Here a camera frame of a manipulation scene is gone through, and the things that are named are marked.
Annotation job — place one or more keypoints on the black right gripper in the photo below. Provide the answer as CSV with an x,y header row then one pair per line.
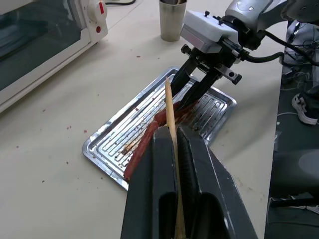
x,y
211,61

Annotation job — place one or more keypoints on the silver metal baking tray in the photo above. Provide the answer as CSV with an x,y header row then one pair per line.
x,y
119,139

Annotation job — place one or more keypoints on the white and black sneaker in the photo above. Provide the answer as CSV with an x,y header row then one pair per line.
x,y
302,109

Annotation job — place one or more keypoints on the stainless steel cup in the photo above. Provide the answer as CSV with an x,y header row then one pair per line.
x,y
172,22

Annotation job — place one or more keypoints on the short red sausage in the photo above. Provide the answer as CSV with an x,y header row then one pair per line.
x,y
162,116

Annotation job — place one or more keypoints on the long red sausage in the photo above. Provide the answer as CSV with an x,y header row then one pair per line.
x,y
142,152

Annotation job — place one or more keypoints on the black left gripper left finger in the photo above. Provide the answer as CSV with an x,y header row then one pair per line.
x,y
147,189

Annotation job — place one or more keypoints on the white toaster oven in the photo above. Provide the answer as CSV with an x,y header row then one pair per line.
x,y
62,57

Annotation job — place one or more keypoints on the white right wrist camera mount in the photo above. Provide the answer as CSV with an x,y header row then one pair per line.
x,y
207,26

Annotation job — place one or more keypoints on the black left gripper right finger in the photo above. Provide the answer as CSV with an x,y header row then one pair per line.
x,y
211,189

